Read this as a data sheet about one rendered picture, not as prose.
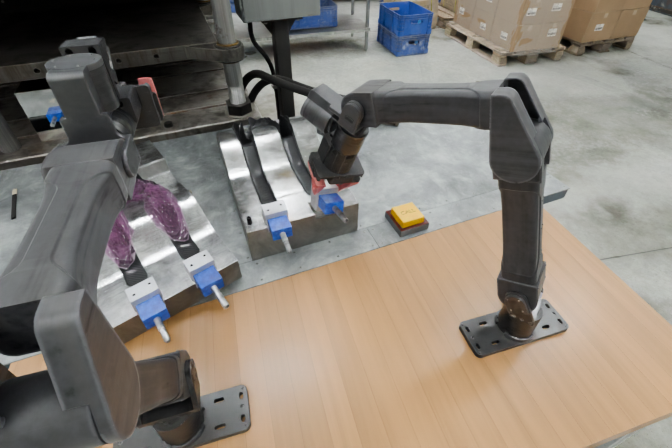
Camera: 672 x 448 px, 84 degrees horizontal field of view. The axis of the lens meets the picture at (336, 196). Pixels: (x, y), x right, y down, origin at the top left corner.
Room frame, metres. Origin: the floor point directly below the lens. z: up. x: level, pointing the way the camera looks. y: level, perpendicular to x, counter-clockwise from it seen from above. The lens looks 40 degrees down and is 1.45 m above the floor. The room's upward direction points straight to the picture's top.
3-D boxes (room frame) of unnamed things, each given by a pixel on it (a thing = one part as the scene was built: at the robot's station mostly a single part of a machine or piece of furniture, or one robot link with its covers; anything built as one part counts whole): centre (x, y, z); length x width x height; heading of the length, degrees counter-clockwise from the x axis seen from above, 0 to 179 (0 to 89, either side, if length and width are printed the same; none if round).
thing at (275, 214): (0.56, 0.12, 0.89); 0.13 x 0.05 x 0.05; 22
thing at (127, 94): (0.48, 0.32, 1.25); 0.07 x 0.06 x 0.11; 106
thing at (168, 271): (0.62, 0.46, 0.86); 0.50 x 0.26 x 0.11; 39
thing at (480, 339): (0.39, -0.34, 0.84); 0.20 x 0.07 x 0.08; 106
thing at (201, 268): (0.45, 0.24, 0.86); 0.13 x 0.05 x 0.05; 39
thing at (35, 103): (1.37, 0.97, 0.87); 0.50 x 0.27 x 0.17; 22
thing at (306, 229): (0.83, 0.16, 0.87); 0.50 x 0.26 x 0.14; 22
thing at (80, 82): (0.39, 0.29, 1.24); 0.12 x 0.09 x 0.12; 16
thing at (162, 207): (0.62, 0.45, 0.90); 0.26 x 0.18 x 0.08; 39
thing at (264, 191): (0.81, 0.16, 0.92); 0.35 x 0.16 x 0.09; 22
